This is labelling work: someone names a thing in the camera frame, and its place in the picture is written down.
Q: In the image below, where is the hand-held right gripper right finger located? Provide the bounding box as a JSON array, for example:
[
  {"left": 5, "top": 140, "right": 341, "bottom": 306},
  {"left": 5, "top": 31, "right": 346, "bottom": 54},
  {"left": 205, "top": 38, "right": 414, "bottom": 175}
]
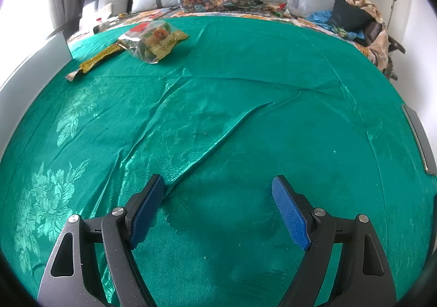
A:
[{"left": 271, "top": 175, "right": 398, "bottom": 307}]

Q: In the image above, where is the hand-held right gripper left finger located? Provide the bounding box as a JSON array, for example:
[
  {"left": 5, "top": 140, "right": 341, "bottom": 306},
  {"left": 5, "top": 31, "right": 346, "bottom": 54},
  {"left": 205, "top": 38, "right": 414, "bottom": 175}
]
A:
[{"left": 37, "top": 174, "right": 166, "bottom": 307}]

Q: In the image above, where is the white cardboard box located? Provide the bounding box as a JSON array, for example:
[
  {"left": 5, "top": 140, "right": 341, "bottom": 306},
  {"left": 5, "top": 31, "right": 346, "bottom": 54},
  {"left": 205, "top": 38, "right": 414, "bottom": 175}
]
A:
[{"left": 0, "top": 31, "right": 73, "bottom": 96}]

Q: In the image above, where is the green patterned satin cloth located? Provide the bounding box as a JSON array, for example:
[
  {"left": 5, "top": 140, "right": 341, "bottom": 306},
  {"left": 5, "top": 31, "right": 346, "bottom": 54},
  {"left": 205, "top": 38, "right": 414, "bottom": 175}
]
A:
[{"left": 0, "top": 15, "right": 437, "bottom": 307}]

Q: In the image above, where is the silver phone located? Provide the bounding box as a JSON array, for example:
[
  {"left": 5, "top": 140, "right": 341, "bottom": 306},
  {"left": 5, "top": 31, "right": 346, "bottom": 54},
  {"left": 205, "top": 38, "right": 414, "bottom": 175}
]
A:
[{"left": 402, "top": 104, "right": 437, "bottom": 176}]

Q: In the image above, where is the thin gold snack packet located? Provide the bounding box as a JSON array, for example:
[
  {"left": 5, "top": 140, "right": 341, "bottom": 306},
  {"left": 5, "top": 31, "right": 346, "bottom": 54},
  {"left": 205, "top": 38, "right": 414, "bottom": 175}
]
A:
[{"left": 65, "top": 44, "right": 125, "bottom": 82}]

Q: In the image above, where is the clear packet with red label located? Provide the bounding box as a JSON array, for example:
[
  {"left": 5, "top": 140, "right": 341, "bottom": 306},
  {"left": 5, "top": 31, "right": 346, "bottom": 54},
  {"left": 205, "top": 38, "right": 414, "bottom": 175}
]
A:
[{"left": 118, "top": 20, "right": 189, "bottom": 65}]

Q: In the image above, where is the colourful floral bed sheet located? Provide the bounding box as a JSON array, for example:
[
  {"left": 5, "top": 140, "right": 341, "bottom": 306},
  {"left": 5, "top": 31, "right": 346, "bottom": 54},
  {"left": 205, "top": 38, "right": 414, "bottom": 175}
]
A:
[{"left": 66, "top": 0, "right": 393, "bottom": 72}]

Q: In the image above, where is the blue cloth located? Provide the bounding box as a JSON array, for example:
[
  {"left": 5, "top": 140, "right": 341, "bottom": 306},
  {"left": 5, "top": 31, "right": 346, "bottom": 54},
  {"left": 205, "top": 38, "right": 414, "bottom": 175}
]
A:
[{"left": 305, "top": 10, "right": 366, "bottom": 41}]

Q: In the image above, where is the dark brown chair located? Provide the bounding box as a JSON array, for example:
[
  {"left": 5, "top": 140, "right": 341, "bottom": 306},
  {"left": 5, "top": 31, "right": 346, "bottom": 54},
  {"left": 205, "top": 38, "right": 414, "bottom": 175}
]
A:
[{"left": 362, "top": 20, "right": 407, "bottom": 81}]

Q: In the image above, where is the white paper bag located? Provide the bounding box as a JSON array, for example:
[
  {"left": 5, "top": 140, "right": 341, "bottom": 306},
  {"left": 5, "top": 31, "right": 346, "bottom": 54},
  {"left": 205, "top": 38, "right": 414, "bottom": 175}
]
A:
[{"left": 79, "top": 3, "right": 113, "bottom": 33}]

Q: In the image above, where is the black bag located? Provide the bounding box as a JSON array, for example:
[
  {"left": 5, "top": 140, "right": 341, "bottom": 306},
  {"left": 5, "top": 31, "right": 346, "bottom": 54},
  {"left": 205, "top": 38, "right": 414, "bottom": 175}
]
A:
[{"left": 327, "top": 0, "right": 373, "bottom": 33}]

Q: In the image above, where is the beige patterned blanket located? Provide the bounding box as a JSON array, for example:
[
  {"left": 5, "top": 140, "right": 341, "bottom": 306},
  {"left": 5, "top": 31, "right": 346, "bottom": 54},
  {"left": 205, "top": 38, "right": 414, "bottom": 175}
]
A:
[{"left": 345, "top": 0, "right": 391, "bottom": 69}]

